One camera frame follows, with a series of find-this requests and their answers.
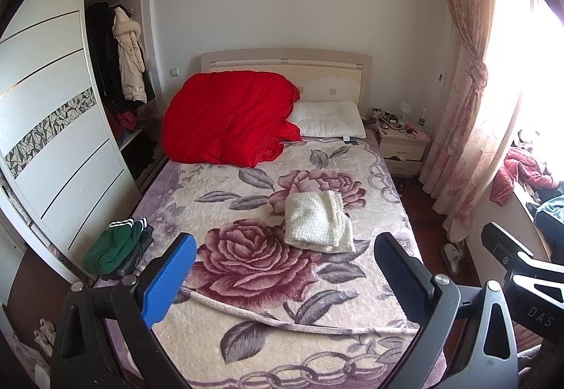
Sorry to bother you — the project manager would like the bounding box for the white sliding-door wardrobe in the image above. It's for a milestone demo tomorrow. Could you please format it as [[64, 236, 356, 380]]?
[[0, 0, 170, 284]]

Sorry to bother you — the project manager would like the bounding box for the blue garment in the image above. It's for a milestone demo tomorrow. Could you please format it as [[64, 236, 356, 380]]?
[[533, 193, 564, 224]]

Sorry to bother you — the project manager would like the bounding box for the beige hanging coat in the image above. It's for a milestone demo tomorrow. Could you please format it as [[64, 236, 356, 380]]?
[[112, 7, 148, 104]]

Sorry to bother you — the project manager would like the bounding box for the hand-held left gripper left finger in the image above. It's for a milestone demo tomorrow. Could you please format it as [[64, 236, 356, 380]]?
[[50, 233, 197, 389]]

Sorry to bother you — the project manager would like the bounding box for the dark red clothes pile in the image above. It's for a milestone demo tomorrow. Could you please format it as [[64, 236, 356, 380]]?
[[106, 107, 146, 141]]

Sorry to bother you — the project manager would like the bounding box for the black leather garment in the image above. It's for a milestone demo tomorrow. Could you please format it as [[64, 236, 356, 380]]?
[[112, 225, 155, 279]]

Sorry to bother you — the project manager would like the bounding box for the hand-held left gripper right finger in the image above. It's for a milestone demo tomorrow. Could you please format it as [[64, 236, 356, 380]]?
[[374, 232, 521, 389]]

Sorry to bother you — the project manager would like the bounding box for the pink floral curtain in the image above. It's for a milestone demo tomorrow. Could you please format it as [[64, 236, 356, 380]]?
[[432, 0, 529, 240]]

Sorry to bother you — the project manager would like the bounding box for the floral rose blanket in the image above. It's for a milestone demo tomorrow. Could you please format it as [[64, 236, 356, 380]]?
[[94, 138, 441, 389]]

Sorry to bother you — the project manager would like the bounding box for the beige nightstand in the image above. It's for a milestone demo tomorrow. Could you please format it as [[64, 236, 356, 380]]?
[[376, 125, 431, 178]]

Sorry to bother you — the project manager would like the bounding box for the white slipper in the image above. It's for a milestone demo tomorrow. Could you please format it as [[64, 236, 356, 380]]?
[[443, 241, 465, 275]]

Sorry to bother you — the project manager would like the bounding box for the red quilt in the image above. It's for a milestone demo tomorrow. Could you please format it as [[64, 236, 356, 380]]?
[[161, 71, 302, 166]]

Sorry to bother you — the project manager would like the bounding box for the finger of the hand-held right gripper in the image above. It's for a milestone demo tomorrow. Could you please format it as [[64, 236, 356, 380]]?
[[481, 222, 536, 273]]

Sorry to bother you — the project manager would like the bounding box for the black hanging coat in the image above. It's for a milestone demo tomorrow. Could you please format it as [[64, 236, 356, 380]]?
[[85, 2, 126, 108]]

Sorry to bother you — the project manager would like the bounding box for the red fluffy garment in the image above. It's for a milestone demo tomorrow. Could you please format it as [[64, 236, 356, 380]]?
[[490, 147, 558, 207]]

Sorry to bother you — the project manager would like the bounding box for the green garment with white stripes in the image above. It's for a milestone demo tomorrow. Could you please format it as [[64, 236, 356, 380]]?
[[83, 217, 148, 276]]

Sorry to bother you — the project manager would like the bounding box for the beige wooden bed headboard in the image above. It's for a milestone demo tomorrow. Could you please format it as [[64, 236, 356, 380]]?
[[201, 48, 373, 117]]

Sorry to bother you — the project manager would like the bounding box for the white fluffy coat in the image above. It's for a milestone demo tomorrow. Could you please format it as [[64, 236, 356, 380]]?
[[284, 190, 356, 253]]

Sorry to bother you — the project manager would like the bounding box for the white pillow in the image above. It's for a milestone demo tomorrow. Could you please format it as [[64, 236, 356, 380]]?
[[288, 100, 366, 140]]

